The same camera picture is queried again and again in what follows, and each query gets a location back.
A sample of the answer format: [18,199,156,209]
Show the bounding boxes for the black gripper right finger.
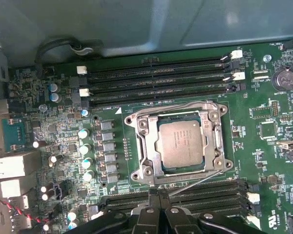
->
[159,189,259,234]

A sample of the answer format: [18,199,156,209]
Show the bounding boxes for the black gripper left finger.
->
[70,189,163,234]

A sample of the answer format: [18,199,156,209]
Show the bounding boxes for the metal locking lever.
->
[133,101,219,117]
[169,170,223,196]

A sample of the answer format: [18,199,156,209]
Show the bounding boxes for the silver CPU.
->
[158,120,208,169]

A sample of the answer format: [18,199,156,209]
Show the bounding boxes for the black RAM slot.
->
[100,179,250,203]
[183,201,261,218]
[79,71,246,98]
[69,59,240,87]
[72,82,246,108]
[105,189,261,212]
[77,50,244,76]

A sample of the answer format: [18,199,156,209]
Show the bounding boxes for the CPU socket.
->
[124,100,234,189]

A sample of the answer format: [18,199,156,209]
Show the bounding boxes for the green motherboard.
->
[7,38,293,234]

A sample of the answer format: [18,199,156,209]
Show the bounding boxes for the square chip silver corners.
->
[258,120,278,140]

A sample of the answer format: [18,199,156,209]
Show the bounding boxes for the internal USB port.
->
[275,140,293,151]

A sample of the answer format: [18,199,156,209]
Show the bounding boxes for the metal USB port block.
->
[0,179,38,199]

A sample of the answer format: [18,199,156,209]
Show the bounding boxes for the metal ethernet port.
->
[0,151,42,179]

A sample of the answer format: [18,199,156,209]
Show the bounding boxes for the silver coin battery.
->
[271,67,293,90]

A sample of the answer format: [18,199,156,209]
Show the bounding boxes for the red black twisted wire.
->
[0,196,50,224]

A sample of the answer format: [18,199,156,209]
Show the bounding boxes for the black cable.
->
[35,36,104,77]

